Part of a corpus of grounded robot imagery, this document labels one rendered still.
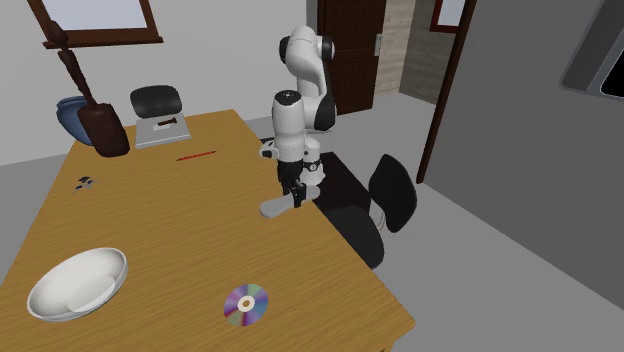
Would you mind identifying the dark brown door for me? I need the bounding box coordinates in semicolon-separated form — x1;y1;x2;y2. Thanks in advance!
316;0;388;117

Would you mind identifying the dark brown door frame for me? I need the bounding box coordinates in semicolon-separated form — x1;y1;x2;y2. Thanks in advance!
415;0;478;185

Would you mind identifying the wooden table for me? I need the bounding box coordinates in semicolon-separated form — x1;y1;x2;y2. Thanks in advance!
0;108;417;352

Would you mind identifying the red framed window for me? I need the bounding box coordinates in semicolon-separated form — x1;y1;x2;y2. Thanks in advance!
429;0;470;34

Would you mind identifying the iridescent compact disc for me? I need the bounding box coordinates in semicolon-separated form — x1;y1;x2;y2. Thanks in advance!
223;283;270;328

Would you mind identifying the red pencil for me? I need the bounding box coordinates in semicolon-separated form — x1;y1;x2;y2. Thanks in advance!
175;150;218;163

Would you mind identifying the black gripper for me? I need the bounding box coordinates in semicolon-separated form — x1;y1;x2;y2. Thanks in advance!
276;158;309;210

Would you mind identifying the grey flat box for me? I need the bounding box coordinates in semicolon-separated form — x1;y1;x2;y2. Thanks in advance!
134;113;192;150

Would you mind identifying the grey framed wall screen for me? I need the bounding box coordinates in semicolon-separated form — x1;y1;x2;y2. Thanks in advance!
559;0;624;102

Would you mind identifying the black office chair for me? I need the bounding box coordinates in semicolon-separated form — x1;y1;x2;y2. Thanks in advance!
322;153;419;271

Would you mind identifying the white bowl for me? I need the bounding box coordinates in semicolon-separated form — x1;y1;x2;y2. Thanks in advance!
26;246;129;323

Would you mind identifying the dark brown wooden statue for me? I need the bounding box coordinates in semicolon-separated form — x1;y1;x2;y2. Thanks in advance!
42;19;131;159

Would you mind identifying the blue vase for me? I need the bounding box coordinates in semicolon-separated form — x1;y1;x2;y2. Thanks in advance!
55;95;95;147

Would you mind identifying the dark robot stand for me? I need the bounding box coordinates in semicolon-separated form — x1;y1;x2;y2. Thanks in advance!
260;137;373;216

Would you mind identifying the grey flat oblong object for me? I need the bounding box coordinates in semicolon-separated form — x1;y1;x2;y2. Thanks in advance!
259;185;321;220

